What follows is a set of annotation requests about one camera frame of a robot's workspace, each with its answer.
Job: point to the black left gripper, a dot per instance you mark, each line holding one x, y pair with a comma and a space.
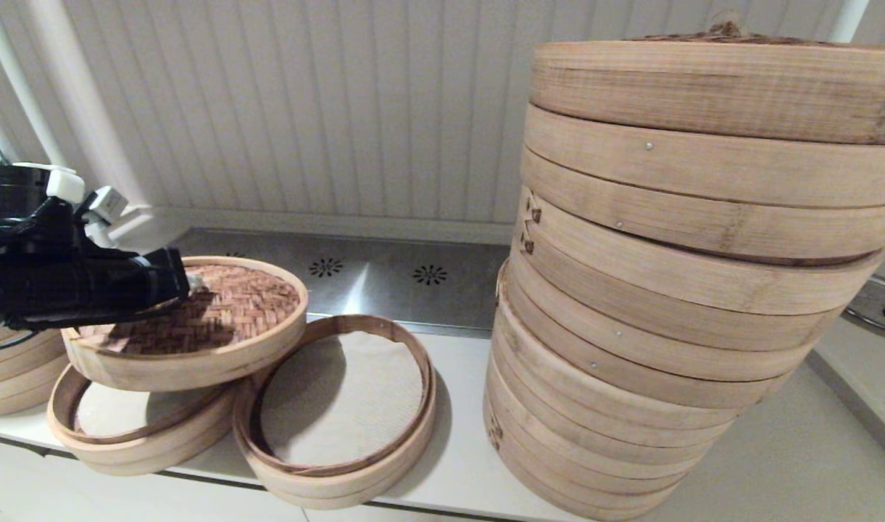
72, 283

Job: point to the small woven bamboo steamer lid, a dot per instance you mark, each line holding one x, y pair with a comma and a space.
239, 312

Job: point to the beige steamer liner cloth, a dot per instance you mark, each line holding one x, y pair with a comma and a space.
341, 399
123, 413

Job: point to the small bamboo steamer basket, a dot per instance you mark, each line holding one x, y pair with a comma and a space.
145, 449
341, 489

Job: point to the large woven bamboo steamer lid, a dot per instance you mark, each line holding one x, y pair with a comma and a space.
703, 87

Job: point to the thick white column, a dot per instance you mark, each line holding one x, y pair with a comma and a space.
85, 94

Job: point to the perforated stainless steel panel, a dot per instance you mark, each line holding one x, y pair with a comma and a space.
413, 290

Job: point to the thin white pole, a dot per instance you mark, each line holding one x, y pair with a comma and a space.
850, 18
18, 87

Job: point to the beige cabinet door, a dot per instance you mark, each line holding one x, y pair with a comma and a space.
7, 478

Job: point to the round steel basin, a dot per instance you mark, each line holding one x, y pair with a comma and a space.
873, 319

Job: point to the black white wrist camera unit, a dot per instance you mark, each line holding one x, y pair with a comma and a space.
11, 188

